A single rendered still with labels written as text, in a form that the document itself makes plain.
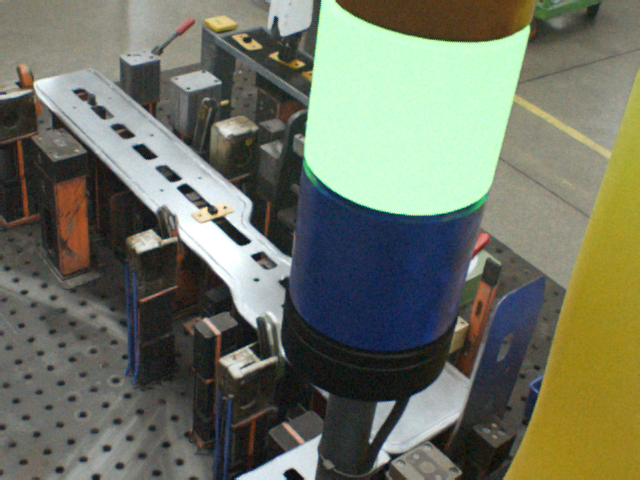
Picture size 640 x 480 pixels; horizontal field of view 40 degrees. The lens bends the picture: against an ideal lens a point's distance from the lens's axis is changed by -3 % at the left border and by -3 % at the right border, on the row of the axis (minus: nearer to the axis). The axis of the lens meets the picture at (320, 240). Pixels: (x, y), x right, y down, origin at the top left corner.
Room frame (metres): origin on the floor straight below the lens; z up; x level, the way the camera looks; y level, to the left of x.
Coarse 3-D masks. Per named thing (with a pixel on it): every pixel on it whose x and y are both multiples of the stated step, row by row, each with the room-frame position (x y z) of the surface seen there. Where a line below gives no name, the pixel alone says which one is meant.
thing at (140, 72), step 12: (120, 60) 1.99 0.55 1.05; (132, 60) 1.97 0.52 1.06; (144, 60) 1.98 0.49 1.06; (156, 60) 1.99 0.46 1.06; (120, 72) 1.99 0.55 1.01; (132, 72) 1.95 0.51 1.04; (144, 72) 1.97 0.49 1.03; (156, 72) 2.00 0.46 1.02; (120, 84) 1.99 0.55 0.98; (132, 84) 1.95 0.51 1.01; (144, 84) 1.97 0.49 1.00; (156, 84) 2.00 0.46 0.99; (132, 96) 1.95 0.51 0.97; (144, 96) 1.97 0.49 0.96; (156, 96) 2.00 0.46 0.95; (144, 108) 1.98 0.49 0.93; (156, 156) 2.00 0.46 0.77
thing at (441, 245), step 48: (336, 192) 0.25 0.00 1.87; (336, 240) 0.25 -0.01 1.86; (384, 240) 0.24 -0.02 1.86; (432, 240) 0.25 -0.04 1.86; (336, 288) 0.25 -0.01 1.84; (384, 288) 0.24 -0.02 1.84; (432, 288) 0.25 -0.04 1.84; (336, 336) 0.25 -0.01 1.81; (384, 336) 0.24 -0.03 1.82; (432, 336) 0.25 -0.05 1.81
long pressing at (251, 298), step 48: (48, 96) 1.85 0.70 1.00; (96, 96) 1.88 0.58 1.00; (96, 144) 1.66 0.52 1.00; (144, 144) 1.69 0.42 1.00; (144, 192) 1.50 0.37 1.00; (240, 192) 1.54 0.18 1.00; (192, 240) 1.36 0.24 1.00; (240, 288) 1.24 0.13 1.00; (432, 384) 1.06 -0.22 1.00; (432, 432) 0.96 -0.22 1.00
